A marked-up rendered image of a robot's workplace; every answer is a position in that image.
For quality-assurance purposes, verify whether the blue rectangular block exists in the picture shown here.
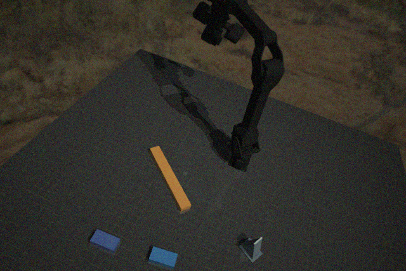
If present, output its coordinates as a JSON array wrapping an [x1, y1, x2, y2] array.
[[90, 229, 121, 253], [148, 247, 178, 269]]

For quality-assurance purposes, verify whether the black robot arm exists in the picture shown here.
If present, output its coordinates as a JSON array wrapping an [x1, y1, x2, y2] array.
[[201, 0, 284, 172]]

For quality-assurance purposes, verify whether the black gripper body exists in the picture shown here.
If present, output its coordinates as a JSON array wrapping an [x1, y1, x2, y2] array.
[[193, 1, 245, 44]]

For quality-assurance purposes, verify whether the orange bar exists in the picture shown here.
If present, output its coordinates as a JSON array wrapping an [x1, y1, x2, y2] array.
[[150, 146, 191, 211]]

